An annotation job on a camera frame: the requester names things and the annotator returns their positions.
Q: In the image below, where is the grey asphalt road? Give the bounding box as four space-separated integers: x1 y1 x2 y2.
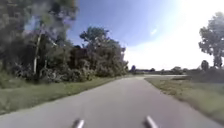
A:
0 76 224 128

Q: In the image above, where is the row of trees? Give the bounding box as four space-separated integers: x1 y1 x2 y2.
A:
0 0 130 84

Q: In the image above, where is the robot's own part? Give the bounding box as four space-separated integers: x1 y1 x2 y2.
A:
73 118 86 128
144 115 159 128

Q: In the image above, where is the grass verge with trees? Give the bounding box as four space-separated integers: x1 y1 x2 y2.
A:
0 75 124 116

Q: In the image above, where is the open grass verge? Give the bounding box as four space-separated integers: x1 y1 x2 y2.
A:
144 76 224 125

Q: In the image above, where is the tall sparse tree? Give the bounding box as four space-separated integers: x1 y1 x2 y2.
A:
198 11 224 69

